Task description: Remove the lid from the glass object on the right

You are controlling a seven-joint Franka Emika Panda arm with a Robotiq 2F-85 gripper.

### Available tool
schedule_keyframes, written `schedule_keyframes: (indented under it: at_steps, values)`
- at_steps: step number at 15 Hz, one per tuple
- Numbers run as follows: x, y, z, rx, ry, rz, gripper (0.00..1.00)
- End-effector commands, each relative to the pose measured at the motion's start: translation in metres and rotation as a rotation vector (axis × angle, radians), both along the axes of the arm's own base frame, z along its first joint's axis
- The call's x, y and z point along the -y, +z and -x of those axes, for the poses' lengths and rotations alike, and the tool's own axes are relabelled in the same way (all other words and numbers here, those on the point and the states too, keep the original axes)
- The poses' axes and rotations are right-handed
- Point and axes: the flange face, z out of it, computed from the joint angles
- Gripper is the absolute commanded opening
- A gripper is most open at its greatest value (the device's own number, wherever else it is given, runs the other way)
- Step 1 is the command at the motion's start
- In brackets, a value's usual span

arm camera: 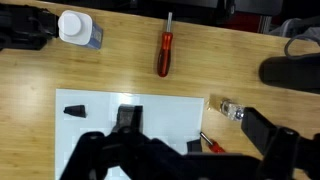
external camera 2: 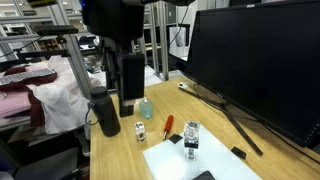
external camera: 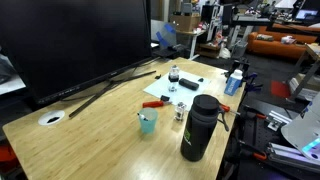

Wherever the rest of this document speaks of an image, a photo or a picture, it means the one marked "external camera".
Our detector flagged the red-handled screwdriver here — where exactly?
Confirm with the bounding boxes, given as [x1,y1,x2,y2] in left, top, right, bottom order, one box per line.
[142,99,173,109]

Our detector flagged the blue white carton bottle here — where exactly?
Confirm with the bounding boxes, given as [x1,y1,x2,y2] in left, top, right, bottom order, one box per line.
[223,69,244,97]

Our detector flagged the clear panel with blue tape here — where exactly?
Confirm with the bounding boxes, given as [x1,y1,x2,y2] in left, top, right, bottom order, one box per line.
[150,19,178,50]

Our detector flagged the black water bottle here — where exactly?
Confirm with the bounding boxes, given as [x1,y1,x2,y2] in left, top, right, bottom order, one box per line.
[180,94,231,163]

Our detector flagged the white cable grommet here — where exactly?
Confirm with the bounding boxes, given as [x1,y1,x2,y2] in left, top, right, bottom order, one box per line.
[37,109,66,127]

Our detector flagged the white table mat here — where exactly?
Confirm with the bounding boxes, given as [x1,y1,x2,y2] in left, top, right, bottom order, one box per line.
[143,69,212,111]

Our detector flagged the blue spring clamp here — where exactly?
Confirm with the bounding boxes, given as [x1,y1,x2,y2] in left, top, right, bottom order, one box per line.
[244,72,264,94]

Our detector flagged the black monitor stand legs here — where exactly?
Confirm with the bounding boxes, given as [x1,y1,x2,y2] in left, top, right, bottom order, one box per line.
[68,69,158,119]

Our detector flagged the orange sofa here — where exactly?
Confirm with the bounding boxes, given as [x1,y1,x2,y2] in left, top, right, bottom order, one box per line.
[247,23,320,61]

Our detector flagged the black rectangular case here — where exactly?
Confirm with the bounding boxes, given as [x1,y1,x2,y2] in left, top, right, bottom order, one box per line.
[178,77,200,92]

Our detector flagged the white black-tipped marker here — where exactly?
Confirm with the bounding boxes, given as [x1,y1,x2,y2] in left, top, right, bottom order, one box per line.
[137,112,150,122]

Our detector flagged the large black monitor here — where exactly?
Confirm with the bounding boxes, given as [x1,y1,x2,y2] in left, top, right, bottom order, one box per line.
[0,0,155,106]

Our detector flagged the small glass shaker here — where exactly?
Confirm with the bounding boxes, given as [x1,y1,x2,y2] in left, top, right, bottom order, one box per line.
[174,101,187,122]

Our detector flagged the black table clamp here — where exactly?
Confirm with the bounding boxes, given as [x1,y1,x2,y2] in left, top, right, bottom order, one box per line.
[226,59,251,80]

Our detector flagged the cardboard box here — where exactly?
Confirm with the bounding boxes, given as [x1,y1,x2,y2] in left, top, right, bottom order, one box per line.
[170,13,202,33]

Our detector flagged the aluminium extrusion rail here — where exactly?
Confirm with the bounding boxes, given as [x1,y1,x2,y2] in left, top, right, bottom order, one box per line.
[266,142,320,174]

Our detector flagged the orange-handled bar clamp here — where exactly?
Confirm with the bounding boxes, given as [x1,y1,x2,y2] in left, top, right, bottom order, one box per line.
[241,104,278,125]
[238,139,269,162]
[219,103,242,117]

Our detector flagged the red floor mat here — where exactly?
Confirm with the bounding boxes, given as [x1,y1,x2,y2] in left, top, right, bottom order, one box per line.
[270,79,292,100]

